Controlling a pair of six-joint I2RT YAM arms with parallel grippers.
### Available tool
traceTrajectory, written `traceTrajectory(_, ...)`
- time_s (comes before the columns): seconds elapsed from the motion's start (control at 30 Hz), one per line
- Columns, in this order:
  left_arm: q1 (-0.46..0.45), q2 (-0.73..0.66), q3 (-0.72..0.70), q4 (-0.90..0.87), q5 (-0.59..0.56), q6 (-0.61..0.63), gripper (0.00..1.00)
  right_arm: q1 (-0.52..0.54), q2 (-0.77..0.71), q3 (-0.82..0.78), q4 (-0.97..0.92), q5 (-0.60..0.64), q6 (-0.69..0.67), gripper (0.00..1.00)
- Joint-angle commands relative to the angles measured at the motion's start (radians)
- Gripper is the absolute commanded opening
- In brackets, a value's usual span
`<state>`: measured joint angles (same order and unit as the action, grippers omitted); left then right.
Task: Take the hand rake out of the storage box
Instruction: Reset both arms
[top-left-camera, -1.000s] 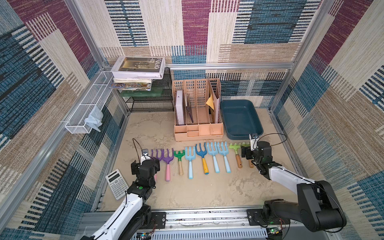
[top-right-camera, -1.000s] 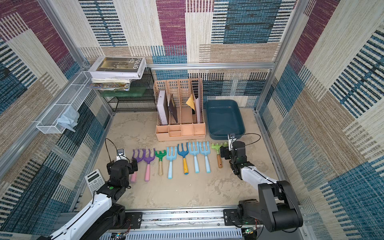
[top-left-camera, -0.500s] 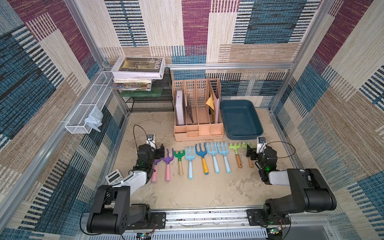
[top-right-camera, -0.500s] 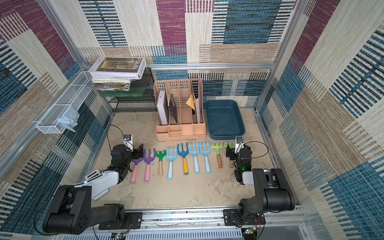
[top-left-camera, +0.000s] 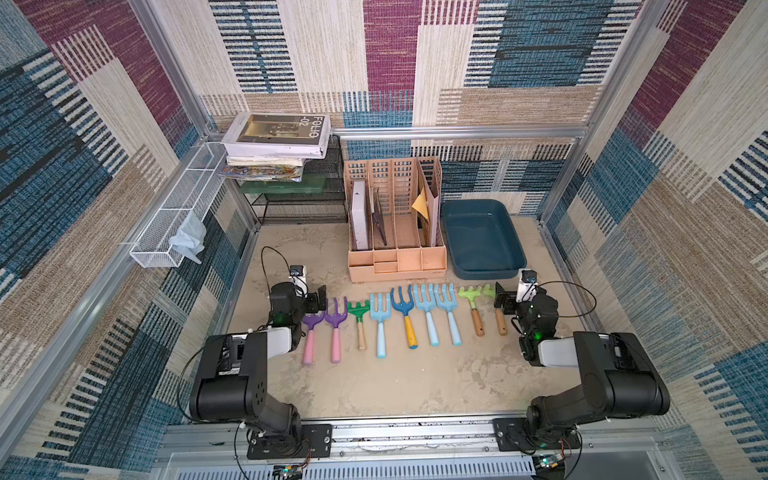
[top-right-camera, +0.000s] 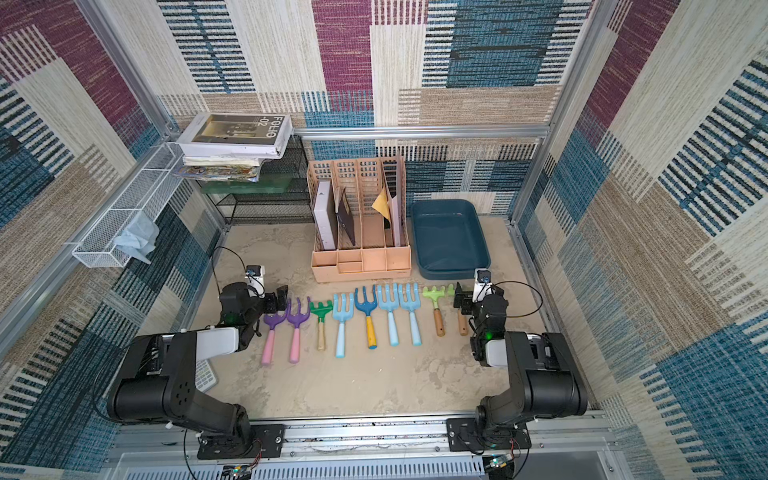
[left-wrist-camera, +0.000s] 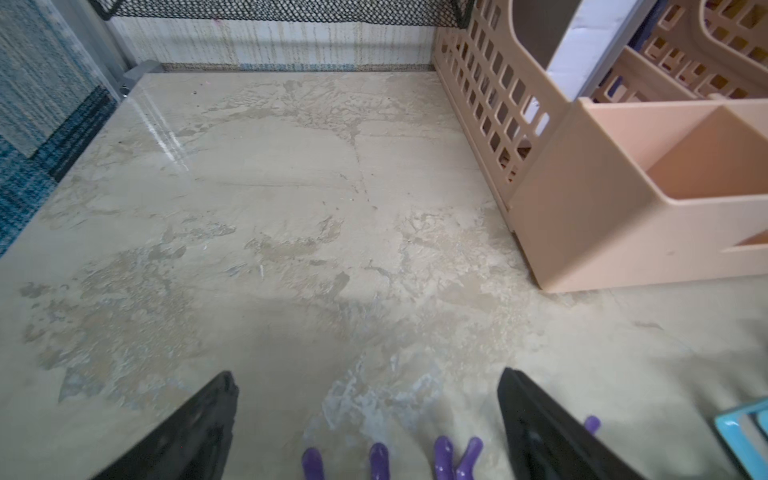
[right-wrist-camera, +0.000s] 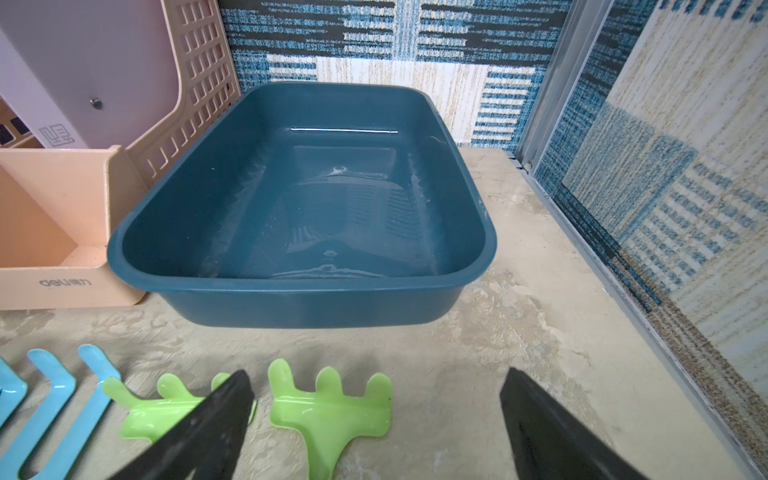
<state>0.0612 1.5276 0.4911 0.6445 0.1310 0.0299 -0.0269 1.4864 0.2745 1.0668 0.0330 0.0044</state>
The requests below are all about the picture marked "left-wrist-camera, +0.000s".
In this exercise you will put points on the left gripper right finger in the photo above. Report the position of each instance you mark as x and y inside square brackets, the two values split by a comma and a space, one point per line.
[546, 442]

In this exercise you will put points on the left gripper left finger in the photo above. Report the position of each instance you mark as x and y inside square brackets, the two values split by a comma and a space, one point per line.
[192, 443]

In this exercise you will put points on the purple rake pink handle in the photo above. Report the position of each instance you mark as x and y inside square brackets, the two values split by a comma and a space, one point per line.
[313, 467]
[464, 469]

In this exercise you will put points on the large light blue rake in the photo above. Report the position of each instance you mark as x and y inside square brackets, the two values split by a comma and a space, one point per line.
[744, 431]

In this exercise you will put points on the pink plastic desk organizer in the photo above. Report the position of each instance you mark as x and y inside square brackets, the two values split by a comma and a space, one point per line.
[660, 177]

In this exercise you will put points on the white grey book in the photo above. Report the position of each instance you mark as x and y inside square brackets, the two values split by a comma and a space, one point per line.
[569, 45]

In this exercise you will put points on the black mesh shelf rack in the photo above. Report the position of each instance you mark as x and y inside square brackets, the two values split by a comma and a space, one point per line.
[420, 13]

